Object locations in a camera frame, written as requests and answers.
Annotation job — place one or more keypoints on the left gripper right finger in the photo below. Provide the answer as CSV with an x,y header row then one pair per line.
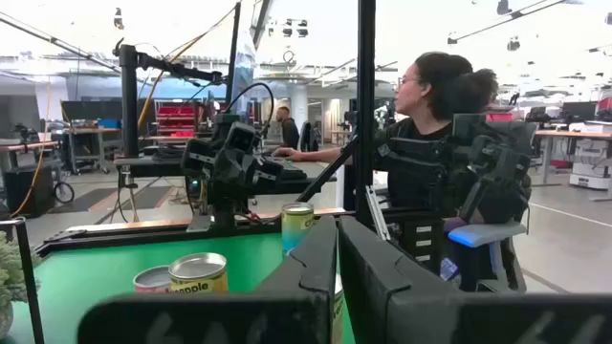
x,y
382,296

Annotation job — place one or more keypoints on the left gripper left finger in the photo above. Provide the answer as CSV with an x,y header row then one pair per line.
x,y
296,315

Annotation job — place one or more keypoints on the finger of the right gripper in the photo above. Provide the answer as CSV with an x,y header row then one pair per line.
x,y
225,172
241,174

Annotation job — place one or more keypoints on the blue label can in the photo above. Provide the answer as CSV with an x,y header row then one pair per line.
x,y
296,229

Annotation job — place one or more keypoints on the pineapple can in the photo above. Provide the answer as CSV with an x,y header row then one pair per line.
x,y
198,277

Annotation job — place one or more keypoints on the pink label can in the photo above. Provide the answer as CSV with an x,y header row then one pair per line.
x,y
150,282

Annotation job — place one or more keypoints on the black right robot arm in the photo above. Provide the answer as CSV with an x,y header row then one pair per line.
x,y
225,210

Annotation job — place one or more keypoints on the red bin rack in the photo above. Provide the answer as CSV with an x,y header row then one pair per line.
x,y
177,119

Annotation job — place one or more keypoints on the grey operator desk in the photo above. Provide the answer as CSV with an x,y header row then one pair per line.
x,y
153,168

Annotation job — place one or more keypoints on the computer keyboard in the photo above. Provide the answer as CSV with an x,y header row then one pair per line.
x,y
289,171

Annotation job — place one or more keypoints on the black drawer cabinet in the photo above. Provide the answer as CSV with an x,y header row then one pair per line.
x,y
406,239

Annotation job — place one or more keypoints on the black hazard-striped floor mat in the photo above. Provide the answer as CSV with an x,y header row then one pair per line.
x,y
148,197
81,200

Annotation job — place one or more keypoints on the person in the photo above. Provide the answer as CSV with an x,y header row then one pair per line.
x,y
289,131
416,157

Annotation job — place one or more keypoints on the wooden top workbench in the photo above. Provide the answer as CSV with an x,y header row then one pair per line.
x,y
91,131

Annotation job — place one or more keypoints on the office chair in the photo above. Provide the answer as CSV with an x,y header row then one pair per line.
x,y
487,234

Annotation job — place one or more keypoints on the black wheel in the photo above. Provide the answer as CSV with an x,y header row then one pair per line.
x,y
64,184

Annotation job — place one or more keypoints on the green table mat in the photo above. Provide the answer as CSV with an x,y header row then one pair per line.
x,y
95,277

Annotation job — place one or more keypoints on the black storage case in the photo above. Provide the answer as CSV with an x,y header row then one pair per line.
x,y
28,191

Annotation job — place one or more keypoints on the succulent plant in white pot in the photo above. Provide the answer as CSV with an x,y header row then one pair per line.
x,y
9,272

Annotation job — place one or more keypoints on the white boxes stack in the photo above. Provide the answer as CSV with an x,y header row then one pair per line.
x,y
588,167

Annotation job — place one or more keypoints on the wooden top office table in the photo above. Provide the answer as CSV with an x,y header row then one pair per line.
x,y
574,135

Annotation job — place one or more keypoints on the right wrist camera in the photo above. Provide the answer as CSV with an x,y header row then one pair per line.
x,y
243,137

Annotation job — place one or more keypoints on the black metal table frame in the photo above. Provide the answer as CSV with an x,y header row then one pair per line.
x,y
95,237

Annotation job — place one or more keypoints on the black metal rig frame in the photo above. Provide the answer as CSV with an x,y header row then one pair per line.
x,y
365,95

